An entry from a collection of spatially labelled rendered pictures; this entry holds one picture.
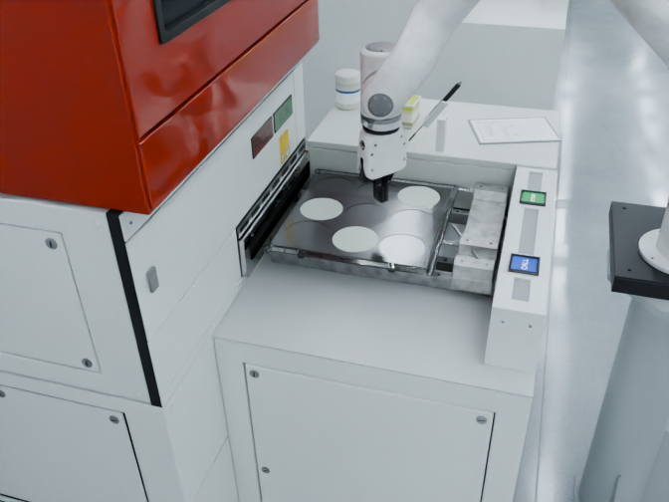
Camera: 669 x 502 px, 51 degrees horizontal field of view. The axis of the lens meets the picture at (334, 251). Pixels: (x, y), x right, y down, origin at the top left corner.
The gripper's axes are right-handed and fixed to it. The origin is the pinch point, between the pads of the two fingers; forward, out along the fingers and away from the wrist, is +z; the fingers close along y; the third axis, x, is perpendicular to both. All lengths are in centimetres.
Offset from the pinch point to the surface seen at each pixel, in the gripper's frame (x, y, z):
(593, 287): 27, 129, 100
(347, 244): -0.9, -9.5, 9.4
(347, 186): 20.2, 5.2, 9.5
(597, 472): -41, 42, 82
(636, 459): -48, 46, 72
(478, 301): -24.6, 7.2, 17.7
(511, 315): -42.0, -2.8, 5.0
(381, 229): -0.4, 0.0, 9.5
